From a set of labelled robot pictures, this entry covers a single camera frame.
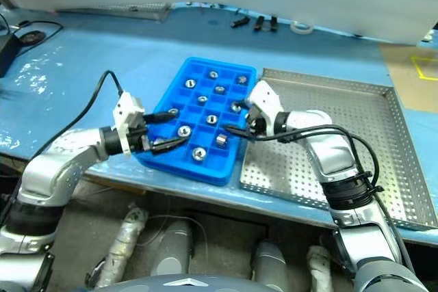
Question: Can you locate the white tape ring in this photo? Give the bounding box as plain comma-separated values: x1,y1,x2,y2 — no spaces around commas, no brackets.
289,21,315,36

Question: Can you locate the grey robot torso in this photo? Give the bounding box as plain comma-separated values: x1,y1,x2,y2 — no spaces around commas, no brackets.
80,274,271,292

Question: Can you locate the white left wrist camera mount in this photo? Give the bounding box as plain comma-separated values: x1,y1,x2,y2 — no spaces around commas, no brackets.
112,91,146,157

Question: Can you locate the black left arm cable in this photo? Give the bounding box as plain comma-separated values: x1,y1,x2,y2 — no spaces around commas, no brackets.
32,70,125,161

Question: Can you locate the black round disc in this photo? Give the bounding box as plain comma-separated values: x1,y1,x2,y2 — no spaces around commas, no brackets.
18,31,46,45

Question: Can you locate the perforated steel tray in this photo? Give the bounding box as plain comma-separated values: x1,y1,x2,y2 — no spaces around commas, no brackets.
238,67,429,232

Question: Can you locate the thin black table cable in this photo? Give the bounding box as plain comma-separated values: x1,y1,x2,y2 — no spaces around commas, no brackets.
13,20,65,55

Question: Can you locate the grey cylindrical leg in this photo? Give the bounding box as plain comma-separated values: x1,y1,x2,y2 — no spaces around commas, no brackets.
251,241,290,292
150,220,194,276

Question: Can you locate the white wrapped leg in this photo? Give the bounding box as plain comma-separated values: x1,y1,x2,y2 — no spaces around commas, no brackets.
306,245,333,292
87,202,150,289

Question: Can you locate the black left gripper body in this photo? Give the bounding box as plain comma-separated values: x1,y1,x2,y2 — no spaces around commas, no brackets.
128,116,152,152

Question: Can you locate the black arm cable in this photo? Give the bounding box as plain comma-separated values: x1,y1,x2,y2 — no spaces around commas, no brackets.
248,124,417,272
32,70,125,161

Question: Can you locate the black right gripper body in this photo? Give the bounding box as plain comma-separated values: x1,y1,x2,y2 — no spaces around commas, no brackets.
246,107,268,135

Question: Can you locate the blue compartment tray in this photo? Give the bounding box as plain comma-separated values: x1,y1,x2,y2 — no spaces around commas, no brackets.
133,56,258,187

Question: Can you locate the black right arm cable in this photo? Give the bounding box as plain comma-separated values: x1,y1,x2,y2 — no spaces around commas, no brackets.
248,124,417,272

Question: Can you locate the long perforated metal tray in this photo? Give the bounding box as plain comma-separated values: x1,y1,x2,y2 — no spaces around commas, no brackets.
56,2,172,21

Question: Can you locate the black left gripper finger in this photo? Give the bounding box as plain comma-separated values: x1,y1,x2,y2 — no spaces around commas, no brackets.
151,136,190,155
145,111,178,124

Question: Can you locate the black power box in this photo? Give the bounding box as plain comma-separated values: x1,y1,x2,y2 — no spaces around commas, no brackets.
0,34,21,79

